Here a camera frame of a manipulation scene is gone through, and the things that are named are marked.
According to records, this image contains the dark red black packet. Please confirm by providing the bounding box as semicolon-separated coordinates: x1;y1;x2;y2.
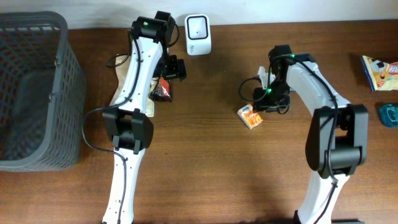
149;78;172;102

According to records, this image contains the small orange packet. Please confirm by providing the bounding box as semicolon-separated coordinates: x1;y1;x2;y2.
237;104;263;129

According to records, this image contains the beige kraft pouch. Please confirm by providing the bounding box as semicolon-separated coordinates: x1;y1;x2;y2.
110;57;155;118

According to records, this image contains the yellow snack bag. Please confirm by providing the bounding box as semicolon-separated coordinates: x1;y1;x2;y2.
361;55;397;91

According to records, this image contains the teal mouthwash bottle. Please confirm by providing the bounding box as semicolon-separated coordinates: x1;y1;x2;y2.
379;104;397;128

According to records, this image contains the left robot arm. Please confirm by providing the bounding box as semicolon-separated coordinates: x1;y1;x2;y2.
102;11;187;224

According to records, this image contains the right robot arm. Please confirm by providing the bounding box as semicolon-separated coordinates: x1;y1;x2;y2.
253;45;369;223

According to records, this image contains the white barcode scanner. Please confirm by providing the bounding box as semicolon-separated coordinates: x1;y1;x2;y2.
185;14;211;56

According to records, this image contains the grey plastic mesh basket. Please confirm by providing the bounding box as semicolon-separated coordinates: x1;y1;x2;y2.
1;11;86;172

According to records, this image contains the left black cable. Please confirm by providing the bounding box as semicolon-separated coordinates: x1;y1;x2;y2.
81;23;181;224

